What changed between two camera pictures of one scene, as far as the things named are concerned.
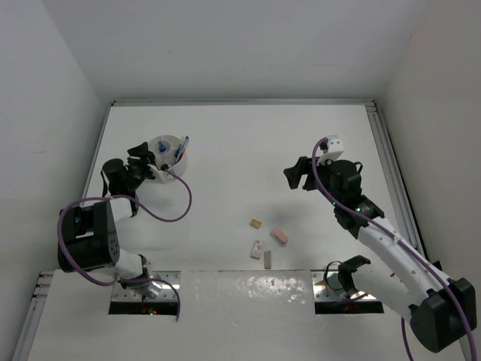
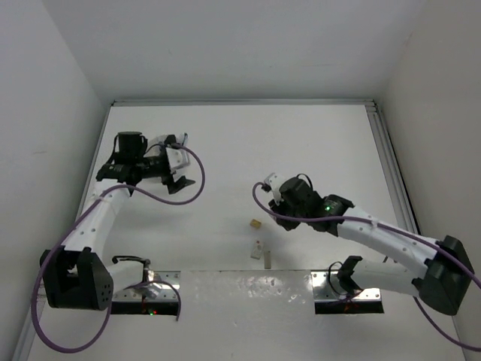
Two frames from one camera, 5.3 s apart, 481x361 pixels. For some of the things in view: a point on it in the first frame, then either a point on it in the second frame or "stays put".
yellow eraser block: x=255 y=223 stays put
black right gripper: x=304 y=165 -> x=288 y=224
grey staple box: x=267 y=259 stays put
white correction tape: x=258 y=249 stays put
